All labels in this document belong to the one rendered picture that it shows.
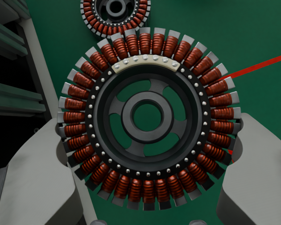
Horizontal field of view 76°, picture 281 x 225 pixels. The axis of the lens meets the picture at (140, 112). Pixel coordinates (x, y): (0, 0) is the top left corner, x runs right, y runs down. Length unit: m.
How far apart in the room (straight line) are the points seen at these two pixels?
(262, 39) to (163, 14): 0.17
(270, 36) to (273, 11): 0.04
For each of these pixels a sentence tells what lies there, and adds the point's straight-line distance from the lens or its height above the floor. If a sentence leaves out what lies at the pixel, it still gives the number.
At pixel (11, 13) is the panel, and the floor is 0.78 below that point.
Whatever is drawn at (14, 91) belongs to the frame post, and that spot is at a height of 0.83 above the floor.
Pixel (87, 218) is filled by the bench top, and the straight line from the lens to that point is 0.36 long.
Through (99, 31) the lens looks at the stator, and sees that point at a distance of 0.31.
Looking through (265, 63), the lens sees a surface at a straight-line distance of 0.37.
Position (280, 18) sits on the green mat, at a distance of 0.41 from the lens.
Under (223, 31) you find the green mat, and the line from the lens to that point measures 0.36.
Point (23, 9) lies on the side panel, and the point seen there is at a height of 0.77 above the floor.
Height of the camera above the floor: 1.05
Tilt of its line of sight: 85 degrees down
